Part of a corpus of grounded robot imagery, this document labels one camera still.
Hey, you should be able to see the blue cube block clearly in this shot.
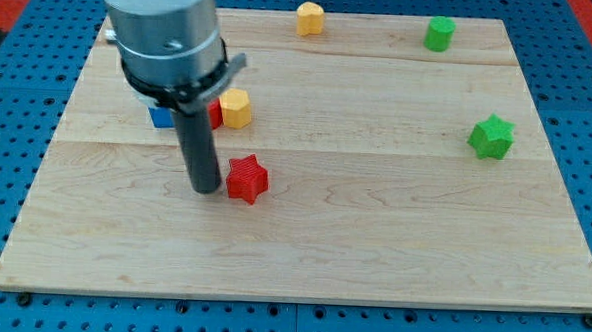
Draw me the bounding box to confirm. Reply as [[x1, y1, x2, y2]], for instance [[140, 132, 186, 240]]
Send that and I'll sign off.
[[148, 107, 174, 129]]

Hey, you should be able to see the green star block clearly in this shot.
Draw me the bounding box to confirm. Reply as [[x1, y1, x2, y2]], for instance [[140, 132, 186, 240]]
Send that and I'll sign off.
[[467, 114, 515, 160]]

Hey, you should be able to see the yellow hexagon block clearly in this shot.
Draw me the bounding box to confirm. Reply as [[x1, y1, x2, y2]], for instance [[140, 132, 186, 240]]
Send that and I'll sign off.
[[220, 88, 252, 129]]

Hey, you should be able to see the wooden board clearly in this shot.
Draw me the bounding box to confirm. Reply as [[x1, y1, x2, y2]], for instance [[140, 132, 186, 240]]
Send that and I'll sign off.
[[0, 9, 592, 313]]

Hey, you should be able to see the red star block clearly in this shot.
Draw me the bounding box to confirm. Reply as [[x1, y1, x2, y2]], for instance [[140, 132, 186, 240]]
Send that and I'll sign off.
[[226, 154, 269, 205]]

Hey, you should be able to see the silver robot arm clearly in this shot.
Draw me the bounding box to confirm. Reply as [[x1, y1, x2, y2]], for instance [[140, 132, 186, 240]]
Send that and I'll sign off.
[[104, 0, 247, 194]]

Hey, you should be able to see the yellow heart block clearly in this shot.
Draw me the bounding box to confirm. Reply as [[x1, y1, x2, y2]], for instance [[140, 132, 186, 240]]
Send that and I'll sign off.
[[296, 1, 325, 36]]

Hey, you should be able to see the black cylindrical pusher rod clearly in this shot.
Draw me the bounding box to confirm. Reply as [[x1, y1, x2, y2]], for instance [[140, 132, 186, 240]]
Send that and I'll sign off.
[[170, 109, 221, 194]]

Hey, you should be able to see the red block behind rod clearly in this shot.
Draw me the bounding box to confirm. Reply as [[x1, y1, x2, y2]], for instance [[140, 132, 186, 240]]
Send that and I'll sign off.
[[207, 98, 223, 129]]

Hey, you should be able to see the green cylinder block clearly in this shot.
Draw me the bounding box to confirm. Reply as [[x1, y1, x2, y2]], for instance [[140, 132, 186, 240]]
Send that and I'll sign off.
[[423, 16, 456, 52]]

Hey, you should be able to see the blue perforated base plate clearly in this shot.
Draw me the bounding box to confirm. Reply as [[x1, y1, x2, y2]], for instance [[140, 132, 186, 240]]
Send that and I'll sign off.
[[0, 0, 592, 332]]

